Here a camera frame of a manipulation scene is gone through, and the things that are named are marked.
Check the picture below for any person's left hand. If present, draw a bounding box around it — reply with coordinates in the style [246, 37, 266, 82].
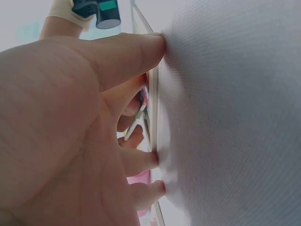
[0, 32, 166, 226]

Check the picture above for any person's right hand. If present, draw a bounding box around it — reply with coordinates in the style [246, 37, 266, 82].
[117, 90, 145, 149]

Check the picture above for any thin green and white card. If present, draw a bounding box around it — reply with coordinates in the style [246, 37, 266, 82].
[124, 105, 147, 141]

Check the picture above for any pink object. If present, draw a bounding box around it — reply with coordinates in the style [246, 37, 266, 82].
[127, 169, 151, 217]

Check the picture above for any black wrist band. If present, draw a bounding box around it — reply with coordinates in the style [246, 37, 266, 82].
[71, 0, 122, 30]

